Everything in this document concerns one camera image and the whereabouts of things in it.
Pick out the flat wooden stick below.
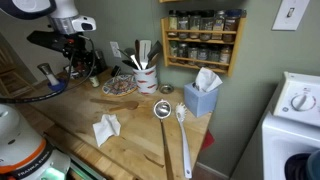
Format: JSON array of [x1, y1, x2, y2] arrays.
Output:
[[89, 97, 123, 106]]

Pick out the grey spoon white handle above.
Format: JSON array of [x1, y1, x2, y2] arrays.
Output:
[[123, 47, 143, 71]]

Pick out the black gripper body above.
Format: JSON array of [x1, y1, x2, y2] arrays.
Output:
[[61, 34, 97, 68]]

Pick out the blue tissue box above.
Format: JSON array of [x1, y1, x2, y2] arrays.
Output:
[[183, 81, 220, 118]]

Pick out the wooden spice rack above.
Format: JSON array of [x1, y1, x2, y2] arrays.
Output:
[[160, 16, 248, 78]]

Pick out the glass spice jar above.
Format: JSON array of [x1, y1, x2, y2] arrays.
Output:
[[197, 44, 211, 68], [218, 45, 233, 70], [187, 43, 200, 66], [177, 41, 189, 64], [200, 10, 215, 42], [188, 10, 202, 40], [168, 9, 179, 38], [213, 10, 226, 41], [169, 40, 179, 63], [177, 10, 190, 40], [208, 45, 221, 69]]

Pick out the clear grinder steel cap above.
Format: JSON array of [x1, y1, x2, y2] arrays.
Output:
[[37, 62, 61, 86]]

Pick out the blue grinder base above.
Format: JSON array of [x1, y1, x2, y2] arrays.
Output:
[[47, 78, 68, 92]]

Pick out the white red small container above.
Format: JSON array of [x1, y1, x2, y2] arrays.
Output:
[[64, 64, 81, 80]]

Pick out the steel spatula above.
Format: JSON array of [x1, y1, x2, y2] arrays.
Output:
[[146, 40, 164, 66]]

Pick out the dark wooden spoon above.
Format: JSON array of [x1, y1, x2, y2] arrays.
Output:
[[134, 39, 143, 69]]

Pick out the white appliance dial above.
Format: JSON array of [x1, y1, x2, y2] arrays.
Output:
[[290, 93, 316, 112]]

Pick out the teal round container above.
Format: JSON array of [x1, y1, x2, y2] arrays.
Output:
[[305, 149, 320, 180]]

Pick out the white pasta spoon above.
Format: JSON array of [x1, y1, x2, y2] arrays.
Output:
[[174, 102, 194, 180]]

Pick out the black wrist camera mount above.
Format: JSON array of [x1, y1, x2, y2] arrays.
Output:
[[26, 29, 69, 52]]

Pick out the spice jar blue lid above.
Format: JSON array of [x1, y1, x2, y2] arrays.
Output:
[[223, 8, 243, 43]]

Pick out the small white jar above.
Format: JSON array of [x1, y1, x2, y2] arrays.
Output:
[[89, 74, 101, 89]]

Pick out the white tissue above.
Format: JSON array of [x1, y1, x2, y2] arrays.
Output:
[[194, 66, 224, 93]]

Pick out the white wall outlet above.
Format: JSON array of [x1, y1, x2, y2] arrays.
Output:
[[109, 41, 123, 59]]

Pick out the white bucket red pattern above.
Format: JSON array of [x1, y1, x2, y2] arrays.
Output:
[[132, 65, 159, 95]]

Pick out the colourful patterned plate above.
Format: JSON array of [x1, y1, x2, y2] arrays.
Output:
[[101, 73, 138, 98]]

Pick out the white light switch plate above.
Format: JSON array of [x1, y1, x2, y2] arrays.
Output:
[[271, 0, 311, 32]]

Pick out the crumpled white napkin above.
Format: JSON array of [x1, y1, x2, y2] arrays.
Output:
[[92, 113, 122, 148]]

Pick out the steel strainer wooden handle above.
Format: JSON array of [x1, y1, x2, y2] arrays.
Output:
[[153, 99, 175, 180]]

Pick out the small metal bowl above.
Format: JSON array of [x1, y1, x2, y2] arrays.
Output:
[[158, 83, 175, 95]]

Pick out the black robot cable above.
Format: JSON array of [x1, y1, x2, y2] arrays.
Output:
[[0, 34, 98, 104]]

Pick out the wooden chair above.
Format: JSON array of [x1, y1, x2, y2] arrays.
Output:
[[0, 43, 36, 98]]

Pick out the white slotted spatula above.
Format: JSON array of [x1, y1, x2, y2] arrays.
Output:
[[139, 39, 152, 71]]

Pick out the white washing machine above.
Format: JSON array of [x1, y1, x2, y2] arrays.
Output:
[[261, 71, 320, 180]]

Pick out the red cloth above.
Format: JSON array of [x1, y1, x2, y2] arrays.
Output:
[[199, 129, 216, 152]]

